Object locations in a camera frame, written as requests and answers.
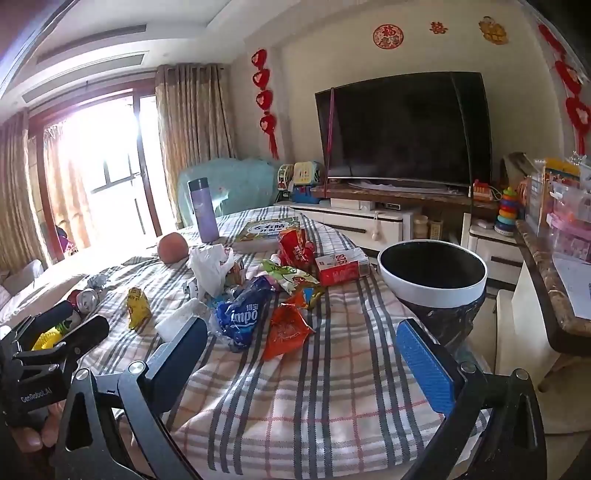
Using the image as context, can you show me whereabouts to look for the black white-rimmed trash bin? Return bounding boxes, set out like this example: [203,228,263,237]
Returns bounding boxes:
[376,240,489,352]

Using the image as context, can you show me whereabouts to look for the rainbow stacking ring toy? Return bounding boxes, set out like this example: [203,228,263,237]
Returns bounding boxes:
[494,186,520,237]

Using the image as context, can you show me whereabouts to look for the peach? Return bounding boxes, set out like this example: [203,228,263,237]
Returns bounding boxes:
[157,232,189,264]

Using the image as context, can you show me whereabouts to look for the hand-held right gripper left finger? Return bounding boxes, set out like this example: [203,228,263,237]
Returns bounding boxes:
[54,315,209,480]

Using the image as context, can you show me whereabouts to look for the white paper sheet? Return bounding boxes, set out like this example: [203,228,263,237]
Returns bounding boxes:
[551,256,591,321]

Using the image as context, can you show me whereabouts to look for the brown paper bag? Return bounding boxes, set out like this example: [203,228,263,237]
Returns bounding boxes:
[502,151,536,195]

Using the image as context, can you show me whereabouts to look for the white and blue toy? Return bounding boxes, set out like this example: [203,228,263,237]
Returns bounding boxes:
[276,161,324,204]

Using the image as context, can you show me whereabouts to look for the person's left hand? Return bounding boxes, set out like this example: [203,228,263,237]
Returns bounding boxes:
[10,401,71,452]

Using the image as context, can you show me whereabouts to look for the red heart garland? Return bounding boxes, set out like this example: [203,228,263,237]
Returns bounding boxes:
[538,23,591,155]
[250,48,280,160]

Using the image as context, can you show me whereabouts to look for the white sofa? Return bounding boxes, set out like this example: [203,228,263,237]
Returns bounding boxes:
[0,258,88,324]

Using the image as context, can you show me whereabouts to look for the round red wall decal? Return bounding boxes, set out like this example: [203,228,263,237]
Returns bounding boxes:
[373,24,404,49]

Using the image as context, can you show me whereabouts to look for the glass balcony door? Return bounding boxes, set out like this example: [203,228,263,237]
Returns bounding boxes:
[30,88,162,259]

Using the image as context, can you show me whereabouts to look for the red snack packet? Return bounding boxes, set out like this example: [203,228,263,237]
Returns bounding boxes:
[276,228,315,268]

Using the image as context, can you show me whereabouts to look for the brown marble counter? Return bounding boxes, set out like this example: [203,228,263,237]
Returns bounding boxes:
[515,219,591,365]

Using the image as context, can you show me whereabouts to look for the pink cord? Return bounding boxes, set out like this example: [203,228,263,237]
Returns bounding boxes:
[324,88,335,199]

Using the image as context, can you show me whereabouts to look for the beige patterned curtain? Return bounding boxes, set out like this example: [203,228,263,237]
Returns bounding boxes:
[0,108,49,273]
[154,64,238,232]

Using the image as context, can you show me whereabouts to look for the white television cabinet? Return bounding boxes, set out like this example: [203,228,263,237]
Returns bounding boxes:
[274,185,525,291]

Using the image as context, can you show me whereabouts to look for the black television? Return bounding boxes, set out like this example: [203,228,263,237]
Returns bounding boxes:
[315,71,494,188]

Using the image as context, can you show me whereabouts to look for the orange snack wrapper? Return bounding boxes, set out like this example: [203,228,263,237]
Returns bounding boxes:
[262,302,315,361]

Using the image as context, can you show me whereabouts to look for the clear plastic storage boxes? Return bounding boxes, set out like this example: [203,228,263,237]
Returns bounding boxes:
[526,157,591,264]

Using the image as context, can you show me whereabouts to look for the children's picture book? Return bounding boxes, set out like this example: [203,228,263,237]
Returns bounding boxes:
[231,216,303,252]

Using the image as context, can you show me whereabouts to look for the yellow green packet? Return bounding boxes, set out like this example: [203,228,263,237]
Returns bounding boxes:
[30,311,84,352]

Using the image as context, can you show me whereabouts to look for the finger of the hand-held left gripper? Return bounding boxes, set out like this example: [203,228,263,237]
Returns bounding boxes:
[44,318,110,377]
[28,302,81,345]

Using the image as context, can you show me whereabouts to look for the teal dust cover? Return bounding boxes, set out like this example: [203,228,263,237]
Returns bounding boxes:
[178,157,280,227]

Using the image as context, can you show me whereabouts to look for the blue plastic wrapper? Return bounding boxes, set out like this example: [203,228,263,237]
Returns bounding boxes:
[208,276,278,354]

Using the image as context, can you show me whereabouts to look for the green snack wrapper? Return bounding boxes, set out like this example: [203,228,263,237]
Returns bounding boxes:
[261,259,320,296]

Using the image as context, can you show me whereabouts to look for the white plastic bag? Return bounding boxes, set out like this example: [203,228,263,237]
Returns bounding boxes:
[187,244,235,296]

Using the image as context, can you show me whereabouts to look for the white tissue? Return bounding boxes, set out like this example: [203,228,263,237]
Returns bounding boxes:
[154,298,213,335]

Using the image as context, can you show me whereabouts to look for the yellow snack wrapper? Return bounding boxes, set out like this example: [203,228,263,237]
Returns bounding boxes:
[126,286,152,330]

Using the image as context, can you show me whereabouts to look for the red and white carton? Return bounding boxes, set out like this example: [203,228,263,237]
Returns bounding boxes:
[315,248,371,288]

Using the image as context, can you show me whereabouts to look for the multicoloured candy wrapper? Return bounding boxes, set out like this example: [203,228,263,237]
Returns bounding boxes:
[288,284,326,310]

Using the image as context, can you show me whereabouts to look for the crushed drink can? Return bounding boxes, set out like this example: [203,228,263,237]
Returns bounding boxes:
[68,287,101,317]

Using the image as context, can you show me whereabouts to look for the yellow figure wall decal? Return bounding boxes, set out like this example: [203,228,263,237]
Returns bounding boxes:
[479,16,509,45]

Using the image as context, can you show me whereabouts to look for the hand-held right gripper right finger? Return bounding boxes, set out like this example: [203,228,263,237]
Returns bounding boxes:
[396,318,549,480]

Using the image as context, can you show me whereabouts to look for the purple drinking bottle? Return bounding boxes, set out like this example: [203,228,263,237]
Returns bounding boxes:
[187,176,221,244]

